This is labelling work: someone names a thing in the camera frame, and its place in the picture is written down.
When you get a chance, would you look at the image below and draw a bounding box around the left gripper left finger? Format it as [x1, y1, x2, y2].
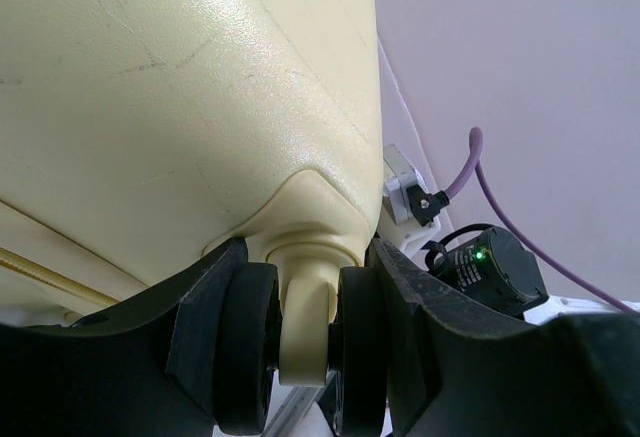
[1, 238, 248, 436]

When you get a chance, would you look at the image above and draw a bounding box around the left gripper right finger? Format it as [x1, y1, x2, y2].
[369, 239, 639, 436]

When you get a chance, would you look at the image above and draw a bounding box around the yellow hard-shell suitcase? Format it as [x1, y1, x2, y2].
[1, 0, 383, 435]

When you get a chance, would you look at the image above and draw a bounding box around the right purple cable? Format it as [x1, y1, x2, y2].
[439, 126, 640, 313]

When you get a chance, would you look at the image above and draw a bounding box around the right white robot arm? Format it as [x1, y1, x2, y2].
[424, 223, 619, 325]

